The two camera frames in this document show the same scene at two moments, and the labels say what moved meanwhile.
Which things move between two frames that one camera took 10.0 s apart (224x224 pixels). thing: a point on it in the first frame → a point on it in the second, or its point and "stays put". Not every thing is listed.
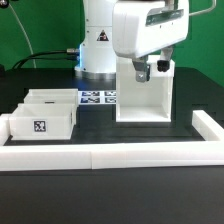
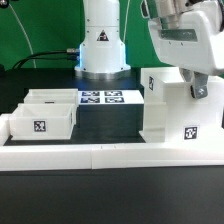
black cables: x=71 y=53 stays put
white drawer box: x=42 y=121 stays put
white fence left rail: x=4 y=129 stays put
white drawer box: x=53 y=96 stays put
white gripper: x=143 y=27 → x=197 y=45
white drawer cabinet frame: x=143 y=102 → x=171 y=113
